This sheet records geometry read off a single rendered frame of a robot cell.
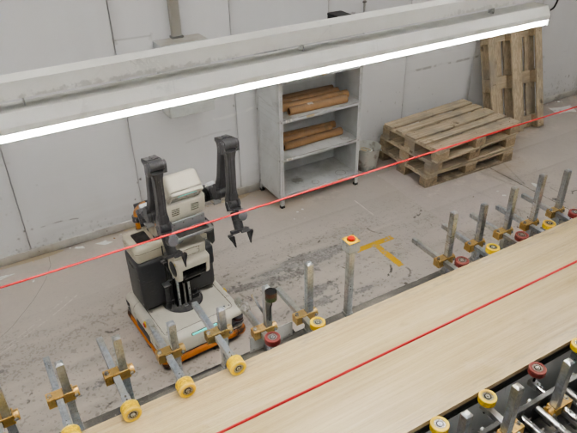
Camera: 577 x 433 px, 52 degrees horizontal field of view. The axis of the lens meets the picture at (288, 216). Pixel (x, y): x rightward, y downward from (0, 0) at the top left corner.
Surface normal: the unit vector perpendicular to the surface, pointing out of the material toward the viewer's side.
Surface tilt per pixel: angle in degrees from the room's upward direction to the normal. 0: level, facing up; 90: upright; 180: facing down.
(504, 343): 0
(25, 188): 90
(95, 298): 0
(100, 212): 90
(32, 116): 61
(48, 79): 90
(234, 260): 0
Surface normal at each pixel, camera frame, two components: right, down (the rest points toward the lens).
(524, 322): -0.02, -0.84
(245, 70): 0.44, -0.01
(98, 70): 0.50, 0.46
